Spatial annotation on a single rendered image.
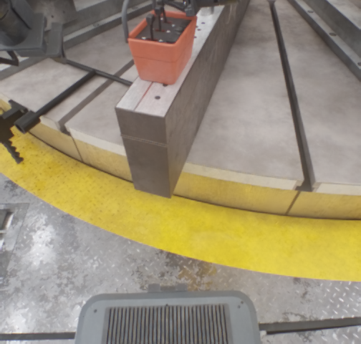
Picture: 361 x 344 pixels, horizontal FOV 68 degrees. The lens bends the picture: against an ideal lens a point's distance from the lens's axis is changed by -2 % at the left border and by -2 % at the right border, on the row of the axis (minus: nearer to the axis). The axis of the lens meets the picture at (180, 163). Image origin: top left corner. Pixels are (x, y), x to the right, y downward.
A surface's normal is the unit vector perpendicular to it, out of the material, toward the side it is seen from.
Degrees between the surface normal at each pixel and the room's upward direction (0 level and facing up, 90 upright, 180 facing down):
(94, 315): 0
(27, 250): 0
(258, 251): 0
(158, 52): 97
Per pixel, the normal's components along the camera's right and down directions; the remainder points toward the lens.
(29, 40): 0.00, -0.17
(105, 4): 0.72, 0.26
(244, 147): -0.01, -0.64
